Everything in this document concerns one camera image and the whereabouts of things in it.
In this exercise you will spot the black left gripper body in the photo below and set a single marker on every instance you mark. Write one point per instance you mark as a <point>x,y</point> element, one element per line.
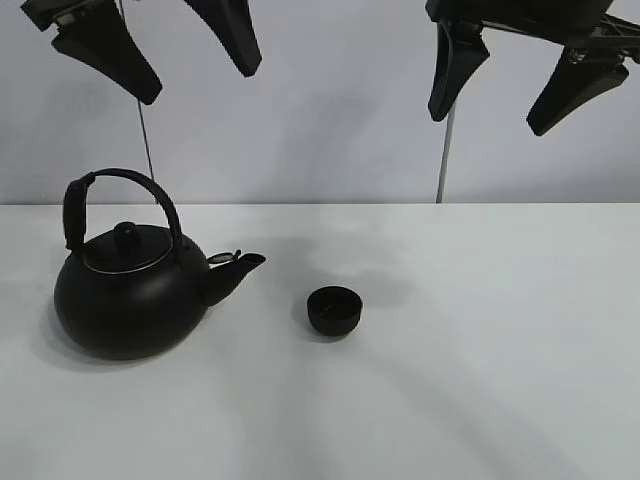
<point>50,12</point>

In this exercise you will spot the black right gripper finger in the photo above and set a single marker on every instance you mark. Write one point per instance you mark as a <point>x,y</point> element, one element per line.
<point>460,52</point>
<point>580,75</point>

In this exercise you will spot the black round teapot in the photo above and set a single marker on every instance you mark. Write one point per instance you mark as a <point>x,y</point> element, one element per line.
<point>137,290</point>

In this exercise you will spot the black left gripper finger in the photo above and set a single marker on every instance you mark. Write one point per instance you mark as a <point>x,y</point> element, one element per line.
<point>231,22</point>
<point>95,34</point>

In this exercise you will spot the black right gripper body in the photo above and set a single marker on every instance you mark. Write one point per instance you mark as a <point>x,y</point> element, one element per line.
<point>578,25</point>

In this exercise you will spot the small black teacup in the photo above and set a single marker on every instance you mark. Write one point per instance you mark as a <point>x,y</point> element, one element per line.
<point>334,311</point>

